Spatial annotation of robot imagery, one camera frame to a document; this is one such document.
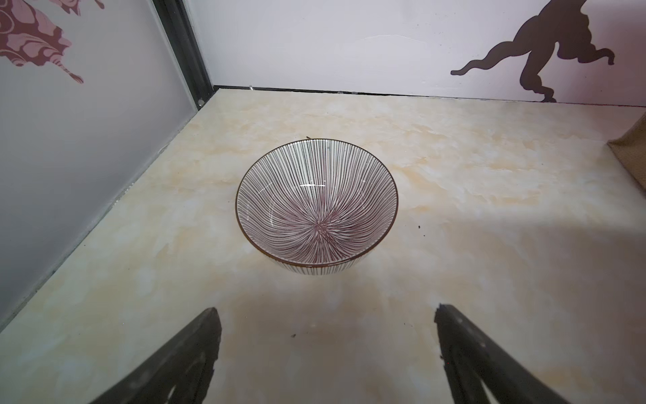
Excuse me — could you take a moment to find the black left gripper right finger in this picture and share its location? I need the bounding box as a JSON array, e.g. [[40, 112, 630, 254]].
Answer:
[[434, 304, 566, 403]]

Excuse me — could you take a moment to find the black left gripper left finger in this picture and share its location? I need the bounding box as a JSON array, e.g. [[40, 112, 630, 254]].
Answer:
[[94, 307, 222, 403]]

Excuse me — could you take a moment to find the red Christmas jute bag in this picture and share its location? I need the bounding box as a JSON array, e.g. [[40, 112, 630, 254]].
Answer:
[[607, 114, 646, 190]]

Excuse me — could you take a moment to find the black vertical frame post left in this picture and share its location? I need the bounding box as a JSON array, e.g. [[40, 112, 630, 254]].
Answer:
[[152, 0, 215, 109]]

